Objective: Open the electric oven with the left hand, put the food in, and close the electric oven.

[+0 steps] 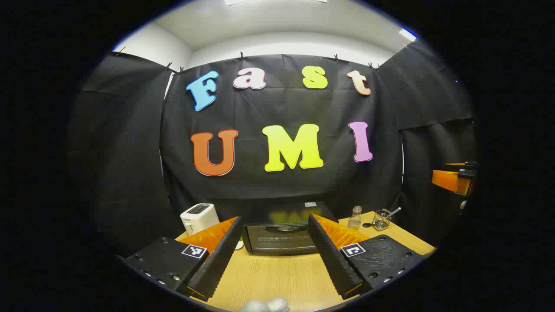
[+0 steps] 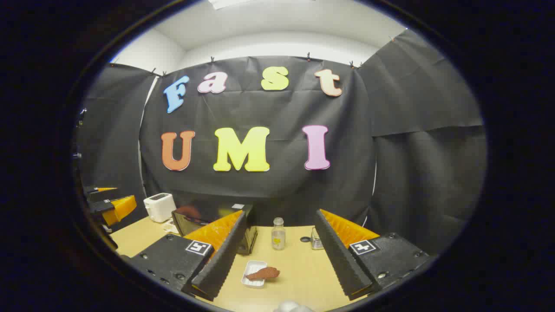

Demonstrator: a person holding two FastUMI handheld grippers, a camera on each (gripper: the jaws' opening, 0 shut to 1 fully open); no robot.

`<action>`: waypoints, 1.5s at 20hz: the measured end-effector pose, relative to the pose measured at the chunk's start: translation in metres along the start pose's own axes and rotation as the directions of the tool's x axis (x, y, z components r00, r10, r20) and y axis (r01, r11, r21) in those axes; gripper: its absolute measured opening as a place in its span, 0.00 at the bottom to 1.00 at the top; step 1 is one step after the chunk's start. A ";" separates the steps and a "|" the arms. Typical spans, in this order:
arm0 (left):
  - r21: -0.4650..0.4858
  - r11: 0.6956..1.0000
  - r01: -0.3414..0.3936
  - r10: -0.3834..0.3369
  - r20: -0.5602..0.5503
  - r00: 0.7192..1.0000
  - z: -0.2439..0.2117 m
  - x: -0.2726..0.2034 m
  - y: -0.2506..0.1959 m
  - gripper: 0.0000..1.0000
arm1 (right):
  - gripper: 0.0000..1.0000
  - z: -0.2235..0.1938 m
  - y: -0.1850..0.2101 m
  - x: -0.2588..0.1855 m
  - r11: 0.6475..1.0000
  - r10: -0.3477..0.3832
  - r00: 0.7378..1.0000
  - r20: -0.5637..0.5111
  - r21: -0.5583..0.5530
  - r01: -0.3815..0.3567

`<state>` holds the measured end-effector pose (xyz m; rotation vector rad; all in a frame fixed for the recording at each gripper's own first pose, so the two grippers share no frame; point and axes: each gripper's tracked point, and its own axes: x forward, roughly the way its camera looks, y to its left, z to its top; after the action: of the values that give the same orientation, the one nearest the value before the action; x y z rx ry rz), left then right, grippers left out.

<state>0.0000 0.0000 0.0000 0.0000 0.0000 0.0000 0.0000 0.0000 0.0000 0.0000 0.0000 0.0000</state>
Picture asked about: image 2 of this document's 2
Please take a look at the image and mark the white toaster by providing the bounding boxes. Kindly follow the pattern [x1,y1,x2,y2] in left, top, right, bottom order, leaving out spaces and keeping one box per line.
[143,193,177,223]

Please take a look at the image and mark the white rectangular tray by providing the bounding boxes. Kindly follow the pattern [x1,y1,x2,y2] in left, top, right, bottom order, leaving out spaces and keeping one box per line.
[241,260,268,289]

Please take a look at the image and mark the clear glass bottle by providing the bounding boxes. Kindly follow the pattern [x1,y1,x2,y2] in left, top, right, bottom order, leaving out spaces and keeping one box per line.
[271,217,286,250]

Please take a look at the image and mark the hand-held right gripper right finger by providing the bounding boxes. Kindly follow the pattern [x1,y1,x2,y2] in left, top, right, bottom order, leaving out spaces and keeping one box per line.
[314,209,434,301]

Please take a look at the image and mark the brown fried meat piece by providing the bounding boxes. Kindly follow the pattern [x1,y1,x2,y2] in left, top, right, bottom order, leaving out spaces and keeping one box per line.
[245,266,281,281]

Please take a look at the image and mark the wire mesh utensil holder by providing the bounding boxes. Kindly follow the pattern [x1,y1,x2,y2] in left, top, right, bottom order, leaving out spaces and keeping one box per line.
[310,226,325,250]

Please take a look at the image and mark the black backdrop cloth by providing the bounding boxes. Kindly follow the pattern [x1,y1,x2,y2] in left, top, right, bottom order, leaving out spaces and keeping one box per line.
[74,28,488,260]

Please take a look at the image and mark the black electric oven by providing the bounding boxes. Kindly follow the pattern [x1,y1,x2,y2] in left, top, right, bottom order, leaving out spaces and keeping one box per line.
[171,204,258,255]

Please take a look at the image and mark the ceiling light panel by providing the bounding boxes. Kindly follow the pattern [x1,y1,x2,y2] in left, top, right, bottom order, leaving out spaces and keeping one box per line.
[208,0,252,10]

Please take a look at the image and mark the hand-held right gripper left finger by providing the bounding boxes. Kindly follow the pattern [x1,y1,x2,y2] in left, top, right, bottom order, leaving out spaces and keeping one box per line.
[129,210,248,302]

